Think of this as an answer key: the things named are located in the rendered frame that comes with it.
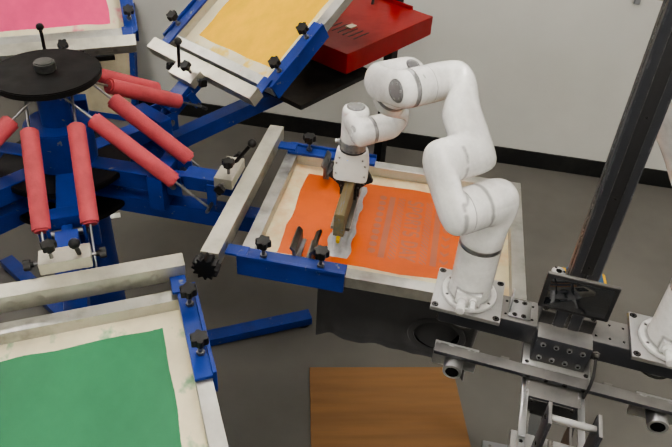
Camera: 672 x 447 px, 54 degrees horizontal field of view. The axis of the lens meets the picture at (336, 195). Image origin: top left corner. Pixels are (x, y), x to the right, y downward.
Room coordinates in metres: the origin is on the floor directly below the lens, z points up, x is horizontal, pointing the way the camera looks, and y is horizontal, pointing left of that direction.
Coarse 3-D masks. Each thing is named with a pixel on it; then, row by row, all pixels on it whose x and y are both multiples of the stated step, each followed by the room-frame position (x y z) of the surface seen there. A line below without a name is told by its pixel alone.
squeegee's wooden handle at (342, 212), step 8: (344, 184) 1.56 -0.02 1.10; (352, 184) 1.56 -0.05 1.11; (344, 192) 1.52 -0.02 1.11; (352, 192) 1.54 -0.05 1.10; (344, 200) 1.48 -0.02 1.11; (352, 200) 1.55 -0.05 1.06; (336, 208) 1.45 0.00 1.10; (344, 208) 1.45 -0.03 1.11; (336, 216) 1.42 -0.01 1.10; (344, 216) 1.41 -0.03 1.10; (336, 224) 1.41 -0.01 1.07; (344, 224) 1.42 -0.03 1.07; (336, 232) 1.41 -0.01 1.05; (344, 232) 1.43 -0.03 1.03
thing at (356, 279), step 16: (288, 160) 1.84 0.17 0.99; (304, 160) 1.87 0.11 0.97; (320, 160) 1.87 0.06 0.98; (288, 176) 1.76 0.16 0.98; (384, 176) 1.83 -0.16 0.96; (400, 176) 1.82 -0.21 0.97; (416, 176) 1.82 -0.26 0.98; (272, 192) 1.66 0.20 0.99; (272, 208) 1.58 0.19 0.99; (256, 224) 1.49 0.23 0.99; (512, 224) 1.58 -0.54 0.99; (512, 240) 1.50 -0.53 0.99; (512, 256) 1.43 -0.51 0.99; (352, 272) 1.32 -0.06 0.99; (368, 272) 1.32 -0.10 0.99; (512, 272) 1.36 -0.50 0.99; (352, 288) 1.29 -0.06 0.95; (368, 288) 1.29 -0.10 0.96; (384, 288) 1.28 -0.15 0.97; (400, 288) 1.27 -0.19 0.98; (416, 288) 1.27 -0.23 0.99; (432, 288) 1.28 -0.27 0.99; (512, 288) 1.30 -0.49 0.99
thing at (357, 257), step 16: (288, 224) 1.55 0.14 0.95; (304, 224) 1.55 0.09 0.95; (320, 224) 1.56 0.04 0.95; (368, 224) 1.57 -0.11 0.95; (288, 240) 1.47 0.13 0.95; (320, 240) 1.48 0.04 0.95; (352, 240) 1.49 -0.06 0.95; (304, 256) 1.41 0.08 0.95; (352, 256) 1.42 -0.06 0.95; (368, 256) 1.43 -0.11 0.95; (400, 272) 1.37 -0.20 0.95; (416, 272) 1.37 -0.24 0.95; (432, 272) 1.38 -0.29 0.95
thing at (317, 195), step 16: (320, 176) 1.81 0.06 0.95; (304, 192) 1.71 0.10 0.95; (320, 192) 1.72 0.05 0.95; (336, 192) 1.73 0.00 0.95; (368, 192) 1.74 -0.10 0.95; (384, 192) 1.74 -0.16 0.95; (400, 192) 1.75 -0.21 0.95; (416, 192) 1.76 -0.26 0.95; (304, 208) 1.63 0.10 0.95; (320, 208) 1.64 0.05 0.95; (368, 208) 1.65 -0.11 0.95
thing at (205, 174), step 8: (192, 168) 1.68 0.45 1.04; (200, 168) 1.69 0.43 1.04; (184, 176) 1.64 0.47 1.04; (192, 176) 1.64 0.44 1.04; (200, 176) 1.64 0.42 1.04; (208, 176) 1.65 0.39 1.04; (240, 176) 1.66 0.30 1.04; (184, 184) 1.64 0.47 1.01; (192, 184) 1.64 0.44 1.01; (200, 184) 1.63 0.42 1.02; (224, 192) 1.62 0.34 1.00; (232, 192) 1.62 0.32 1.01
